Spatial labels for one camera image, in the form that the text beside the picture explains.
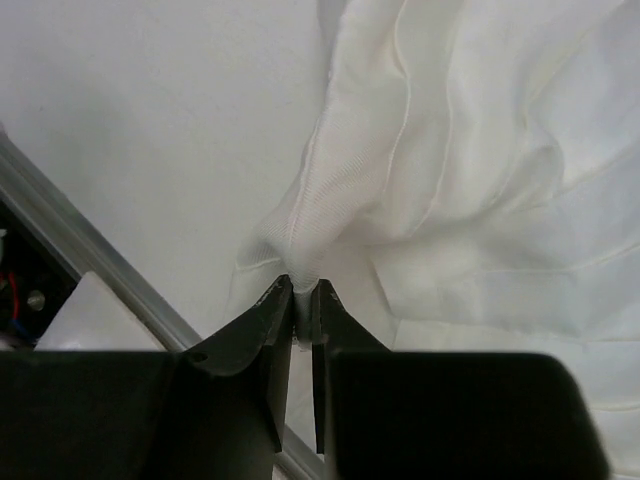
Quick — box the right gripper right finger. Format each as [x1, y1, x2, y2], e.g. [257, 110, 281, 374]
[311, 280, 610, 479]

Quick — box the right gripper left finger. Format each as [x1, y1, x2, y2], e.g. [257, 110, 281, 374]
[1, 276, 292, 479]

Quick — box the white pleated skirt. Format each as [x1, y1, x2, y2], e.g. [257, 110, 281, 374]
[225, 1, 639, 479]

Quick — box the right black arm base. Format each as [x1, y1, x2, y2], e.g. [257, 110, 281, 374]
[1, 204, 78, 350]

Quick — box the aluminium front table rail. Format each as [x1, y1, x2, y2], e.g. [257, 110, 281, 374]
[1, 138, 324, 479]

